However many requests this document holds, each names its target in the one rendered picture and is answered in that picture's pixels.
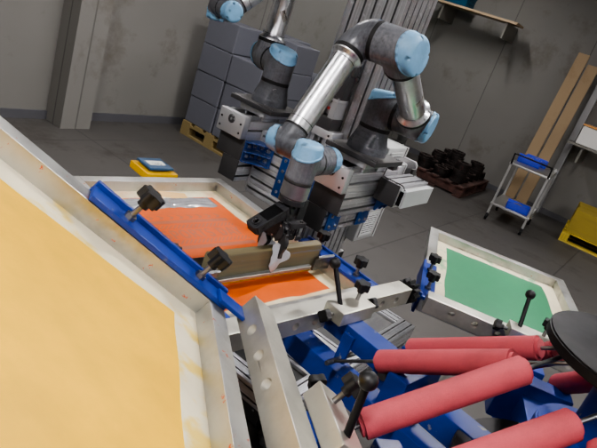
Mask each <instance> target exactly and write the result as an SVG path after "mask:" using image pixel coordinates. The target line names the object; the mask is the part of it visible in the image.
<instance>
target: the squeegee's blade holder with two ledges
mask: <svg viewBox="0 0 597 448"><path fill-rule="evenodd" d="M311 267H312V266H311V265H309V264H306V265H299V266H294V267H287V268H276V269H275V270H274V271H273V272H270V271H269V270H264V271H258V272H251V273H246V274H240V275H233V276H222V277H216V279H217V280H218V281H219V282H221V283H227V282H234V281H239V280H244V279H250V278H256V277H262V276H272V275H278V274H283V273H290V272H295V271H300V270H307V269H310V268H311Z"/></svg>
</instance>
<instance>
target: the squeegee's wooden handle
mask: <svg viewBox="0 0 597 448"><path fill-rule="evenodd" d="M321 247H322V244H321V243H320V242H318V241H317V240H312V241H303V242H294V243H289V244H288V247H287V249H286V251H288V252H289V253H290V254H291V256H290V257H289V259H288V260H286V261H284V262H281V263H279V265H278V266H277V268H287V267H294V266H299V265H306V264H309V265H311V266H312V264H313V262H314V258H315V257H318V254H319V252H320V250H321ZM272 248H273V245H272V244H269V245H260V246H251V247H243V248H234V249H225V250H223V251H224V252H226V253H227V254H228V257H229V259H230V260H231V261H233V264H231V265H230V266H229V267H228V268H227V269H225V270H223V271H220V273H218V274H217V277H222V276H233V275H240V274H246V273H251V272H258V271H264V270H269V267H268V265H269V263H270V258H271V256H272V254H273V250H272ZM208 252H210V251H207V252H206V253H205V255H204V258H203V264H202V267H203V268H206V267H207V266H208V263H207V262H208V261H209V260H210V258H209V257H208V256H207V253H208Z"/></svg>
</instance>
